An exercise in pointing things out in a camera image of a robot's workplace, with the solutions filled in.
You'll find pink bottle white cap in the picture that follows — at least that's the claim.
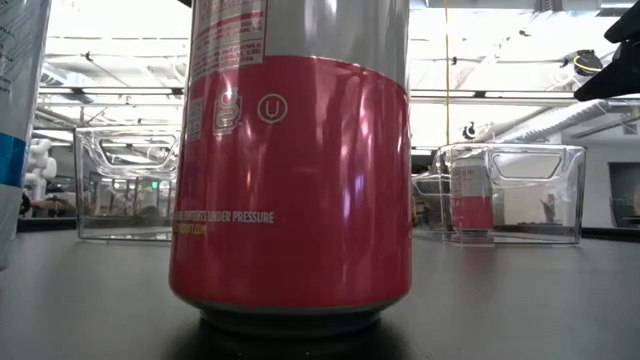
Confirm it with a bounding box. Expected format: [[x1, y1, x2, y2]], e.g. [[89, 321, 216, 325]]
[[451, 154, 495, 237]]

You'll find pink silver soda can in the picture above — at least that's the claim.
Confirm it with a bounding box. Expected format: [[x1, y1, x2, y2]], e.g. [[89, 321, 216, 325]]
[[168, 0, 413, 337]]

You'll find white blue soda can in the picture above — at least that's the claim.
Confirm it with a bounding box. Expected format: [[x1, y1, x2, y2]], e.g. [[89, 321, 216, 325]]
[[0, 0, 53, 272]]

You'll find clear plastic bin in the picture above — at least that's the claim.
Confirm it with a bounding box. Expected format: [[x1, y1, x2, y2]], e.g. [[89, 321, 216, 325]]
[[73, 125, 180, 243], [433, 142, 587, 247], [410, 171, 454, 241]]

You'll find black table mat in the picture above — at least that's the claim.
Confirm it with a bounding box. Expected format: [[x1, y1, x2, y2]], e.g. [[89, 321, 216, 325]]
[[0, 228, 640, 360]]

